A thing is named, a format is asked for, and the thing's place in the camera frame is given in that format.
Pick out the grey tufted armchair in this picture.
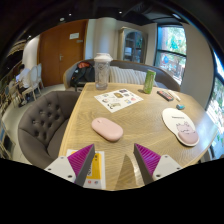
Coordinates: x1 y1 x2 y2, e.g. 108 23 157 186
17 90 82 170

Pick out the glass-door cabinet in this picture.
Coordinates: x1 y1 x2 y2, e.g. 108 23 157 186
117 27 148 64

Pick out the black and red box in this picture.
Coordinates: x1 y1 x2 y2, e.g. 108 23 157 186
156 89 175 102

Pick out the yellow and white card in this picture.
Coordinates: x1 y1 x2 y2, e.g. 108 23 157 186
65 148 107 190

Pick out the group of white chairs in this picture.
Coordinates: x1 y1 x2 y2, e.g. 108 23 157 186
21 63 45 101

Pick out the pink computer mouse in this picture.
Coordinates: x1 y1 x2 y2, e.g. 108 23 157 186
91 116 125 143

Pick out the striped cushion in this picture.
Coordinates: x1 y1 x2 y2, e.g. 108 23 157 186
109 65 141 85
134 70 159 88

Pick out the white sticker sheet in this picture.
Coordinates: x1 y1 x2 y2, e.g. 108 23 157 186
94 88 144 114

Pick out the black-framed window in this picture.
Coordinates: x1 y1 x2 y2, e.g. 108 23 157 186
204 49 224 161
154 24 188 86

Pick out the white mouse pad, pink rest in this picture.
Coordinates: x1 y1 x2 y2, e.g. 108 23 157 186
161 107 200 148

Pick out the brown wooden door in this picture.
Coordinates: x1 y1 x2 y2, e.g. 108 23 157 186
39 19 89 88

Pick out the clear shaker bottle, white lid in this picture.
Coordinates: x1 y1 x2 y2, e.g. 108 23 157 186
93 52 114 91

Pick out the person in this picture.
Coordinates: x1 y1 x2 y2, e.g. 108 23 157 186
14 64 33 101

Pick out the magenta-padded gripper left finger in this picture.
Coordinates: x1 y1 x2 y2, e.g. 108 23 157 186
44 143 96 187

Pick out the green drink can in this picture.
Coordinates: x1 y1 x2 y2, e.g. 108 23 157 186
142 69 157 95

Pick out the black and red backpack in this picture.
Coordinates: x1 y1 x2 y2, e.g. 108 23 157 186
69 61 96 88

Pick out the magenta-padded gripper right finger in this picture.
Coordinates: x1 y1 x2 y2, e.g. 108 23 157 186
133 143 183 185

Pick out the grey curved sofa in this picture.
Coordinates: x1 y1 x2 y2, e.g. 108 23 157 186
62 59 181 93

